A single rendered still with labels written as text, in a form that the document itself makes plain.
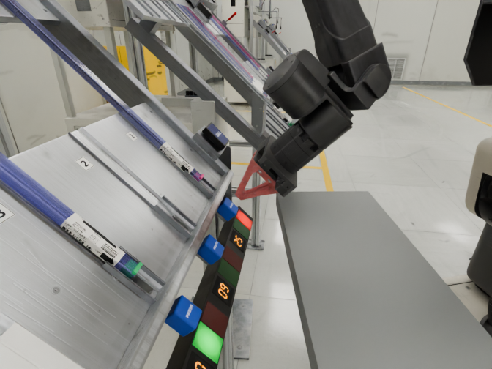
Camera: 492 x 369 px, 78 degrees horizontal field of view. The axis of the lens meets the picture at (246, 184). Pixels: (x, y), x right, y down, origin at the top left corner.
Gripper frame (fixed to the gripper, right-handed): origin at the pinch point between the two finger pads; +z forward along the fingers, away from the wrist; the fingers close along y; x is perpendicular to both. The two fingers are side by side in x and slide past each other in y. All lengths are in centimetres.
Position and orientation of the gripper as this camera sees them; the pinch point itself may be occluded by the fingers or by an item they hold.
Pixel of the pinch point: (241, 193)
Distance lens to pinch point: 49.2
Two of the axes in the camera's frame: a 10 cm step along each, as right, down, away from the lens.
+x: 7.0, 6.8, 2.0
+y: -1.6, 4.3, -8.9
